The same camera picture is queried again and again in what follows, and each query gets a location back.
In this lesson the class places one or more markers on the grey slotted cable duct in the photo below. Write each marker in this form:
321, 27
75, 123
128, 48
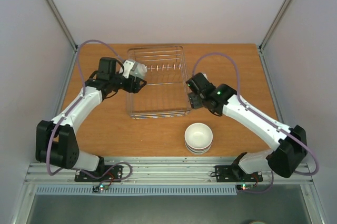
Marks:
138, 190

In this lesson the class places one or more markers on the bottom striped ceramic bowl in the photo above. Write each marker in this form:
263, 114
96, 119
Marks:
198, 151

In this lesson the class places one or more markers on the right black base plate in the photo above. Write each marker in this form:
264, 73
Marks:
225, 173

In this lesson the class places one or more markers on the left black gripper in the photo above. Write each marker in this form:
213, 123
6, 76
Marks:
136, 88

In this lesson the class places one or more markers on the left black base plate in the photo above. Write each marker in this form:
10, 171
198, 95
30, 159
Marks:
113, 174

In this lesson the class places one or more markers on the right small circuit board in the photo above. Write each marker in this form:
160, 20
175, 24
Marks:
245, 187

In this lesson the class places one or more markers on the teal patterned ceramic bowl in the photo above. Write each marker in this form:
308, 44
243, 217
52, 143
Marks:
139, 71

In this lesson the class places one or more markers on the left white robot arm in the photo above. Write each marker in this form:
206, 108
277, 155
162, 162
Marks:
56, 143

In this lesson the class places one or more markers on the aluminium rail frame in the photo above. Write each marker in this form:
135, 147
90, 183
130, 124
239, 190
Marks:
146, 170

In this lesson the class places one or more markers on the white and orange bowl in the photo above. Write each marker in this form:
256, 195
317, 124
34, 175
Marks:
198, 136

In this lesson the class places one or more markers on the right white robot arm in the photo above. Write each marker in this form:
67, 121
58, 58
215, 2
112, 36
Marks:
286, 145

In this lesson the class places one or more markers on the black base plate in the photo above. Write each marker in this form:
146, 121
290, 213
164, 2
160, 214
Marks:
113, 174
225, 173

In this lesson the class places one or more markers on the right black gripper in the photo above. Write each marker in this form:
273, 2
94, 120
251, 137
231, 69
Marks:
196, 99

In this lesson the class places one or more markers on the chrome wire dish rack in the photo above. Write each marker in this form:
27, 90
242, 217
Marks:
165, 94

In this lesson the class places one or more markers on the left small circuit board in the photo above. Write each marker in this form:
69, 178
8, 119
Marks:
100, 188

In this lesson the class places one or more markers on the small circuit board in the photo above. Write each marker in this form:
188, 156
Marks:
100, 188
245, 187

